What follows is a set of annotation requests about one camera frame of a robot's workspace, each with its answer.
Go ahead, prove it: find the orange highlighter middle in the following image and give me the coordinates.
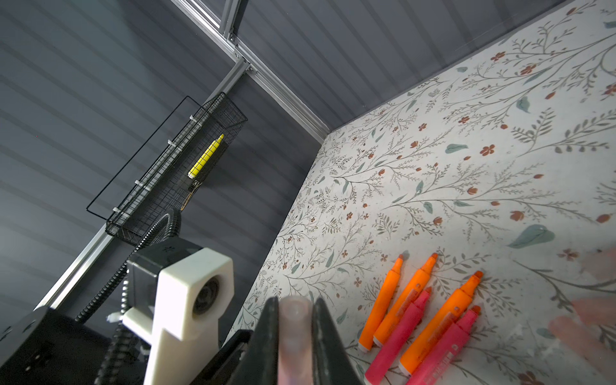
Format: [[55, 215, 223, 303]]
[[373, 253, 438, 347]]

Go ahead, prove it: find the black wire basket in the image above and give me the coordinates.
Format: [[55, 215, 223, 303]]
[[104, 92, 247, 245]]

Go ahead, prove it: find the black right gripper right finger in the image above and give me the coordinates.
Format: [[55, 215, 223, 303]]
[[311, 298, 364, 385]]

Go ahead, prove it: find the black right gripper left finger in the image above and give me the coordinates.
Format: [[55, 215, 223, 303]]
[[228, 297, 279, 385]]

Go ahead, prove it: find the orange highlighter far left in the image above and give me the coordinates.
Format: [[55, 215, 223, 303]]
[[358, 253, 407, 353]]

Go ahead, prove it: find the yellow highlighter in basket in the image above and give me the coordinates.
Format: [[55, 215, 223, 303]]
[[188, 134, 225, 179]]

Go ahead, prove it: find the aluminium enclosure frame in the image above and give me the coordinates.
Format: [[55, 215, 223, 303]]
[[33, 0, 333, 311]]

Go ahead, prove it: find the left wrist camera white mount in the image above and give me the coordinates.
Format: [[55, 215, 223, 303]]
[[122, 248, 234, 384]]

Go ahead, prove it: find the translucent pink pen cap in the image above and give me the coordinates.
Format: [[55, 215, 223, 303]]
[[278, 296, 313, 384]]

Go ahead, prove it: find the orange highlighter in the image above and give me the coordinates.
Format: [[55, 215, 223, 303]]
[[358, 253, 407, 353], [373, 253, 438, 347], [399, 270, 484, 376]]

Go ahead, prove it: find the pink highlighter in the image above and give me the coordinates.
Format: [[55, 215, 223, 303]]
[[406, 306, 481, 385], [365, 287, 432, 385]]

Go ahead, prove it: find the orange highlighter right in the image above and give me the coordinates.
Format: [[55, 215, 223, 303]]
[[399, 270, 484, 376]]

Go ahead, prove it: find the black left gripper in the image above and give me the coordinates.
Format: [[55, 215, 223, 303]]
[[1, 306, 110, 384]]

